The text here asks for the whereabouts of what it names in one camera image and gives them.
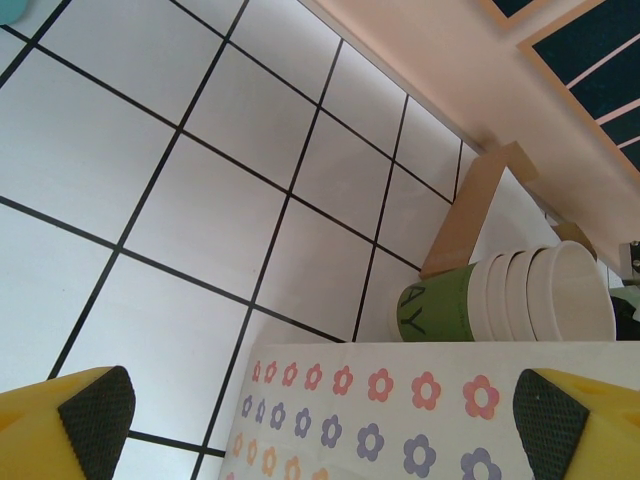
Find brown cardboard napkin tray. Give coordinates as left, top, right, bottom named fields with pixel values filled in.
left=418, top=141, right=599, bottom=281

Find blue toy shovel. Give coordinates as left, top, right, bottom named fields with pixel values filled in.
left=0, top=0, right=34, bottom=25

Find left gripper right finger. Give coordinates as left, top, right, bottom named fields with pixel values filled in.
left=514, top=368, right=640, bottom=480

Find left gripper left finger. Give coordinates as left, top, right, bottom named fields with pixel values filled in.
left=0, top=365, right=136, bottom=480

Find stack of paper cups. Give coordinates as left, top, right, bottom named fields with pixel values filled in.
left=387, top=240, right=617, bottom=344

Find white paper napkins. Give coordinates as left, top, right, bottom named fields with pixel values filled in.
left=472, top=167, right=566, bottom=266

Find white printed paper bag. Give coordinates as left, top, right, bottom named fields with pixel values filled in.
left=219, top=342, right=640, bottom=480

